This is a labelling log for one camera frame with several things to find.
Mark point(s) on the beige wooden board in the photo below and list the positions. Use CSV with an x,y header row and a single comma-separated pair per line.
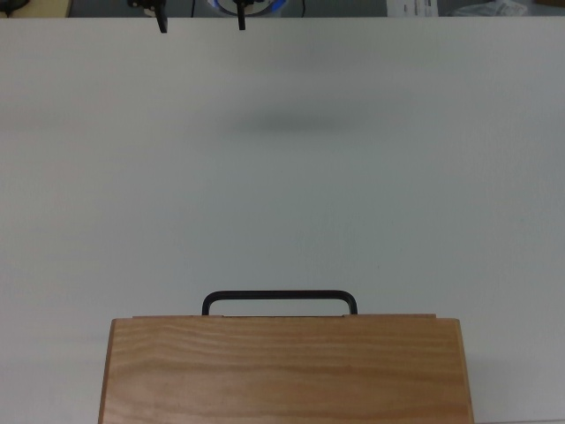
x,y
35,6

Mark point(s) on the wooden drawer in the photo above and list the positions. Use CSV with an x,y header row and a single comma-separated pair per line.
x,y
388,315

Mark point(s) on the wooden cabinet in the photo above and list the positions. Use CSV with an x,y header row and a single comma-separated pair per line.
x,y
287,375

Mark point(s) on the white printed papers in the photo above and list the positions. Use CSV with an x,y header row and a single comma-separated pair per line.
x,y
410,6

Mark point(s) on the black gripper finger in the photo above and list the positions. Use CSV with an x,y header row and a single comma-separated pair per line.
x,y
241,22
162,24

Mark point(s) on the crumpled clear plastic wrap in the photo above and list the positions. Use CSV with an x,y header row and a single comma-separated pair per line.
x,y
485,9

